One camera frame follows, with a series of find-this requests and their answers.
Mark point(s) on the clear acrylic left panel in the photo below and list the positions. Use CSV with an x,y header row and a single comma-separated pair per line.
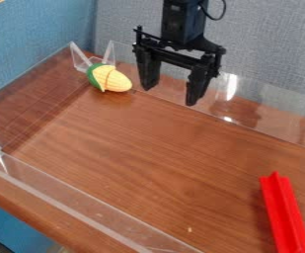
x,y
79,60

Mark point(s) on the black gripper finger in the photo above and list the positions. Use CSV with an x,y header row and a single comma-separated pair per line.
x,y
148,66
198,81

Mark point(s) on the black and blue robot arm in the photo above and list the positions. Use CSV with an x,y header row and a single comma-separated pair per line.
x,y
186,13

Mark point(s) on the clear acrylic panel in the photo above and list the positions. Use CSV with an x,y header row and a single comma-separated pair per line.
x,y
235,99
106,219
79,60

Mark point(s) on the red plastic bar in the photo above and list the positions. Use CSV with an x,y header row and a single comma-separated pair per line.
x,y
285,217

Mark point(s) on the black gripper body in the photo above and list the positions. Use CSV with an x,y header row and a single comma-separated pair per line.
x,y
181,46

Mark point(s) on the clear acrylic front panel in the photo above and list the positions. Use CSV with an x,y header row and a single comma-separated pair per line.
x,y
106,219

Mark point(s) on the yellow green toy corn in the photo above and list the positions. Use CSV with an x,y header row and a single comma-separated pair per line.
x,y
107,78

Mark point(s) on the clear acrylic back panel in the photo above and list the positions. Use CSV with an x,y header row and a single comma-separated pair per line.
x,y
235,99

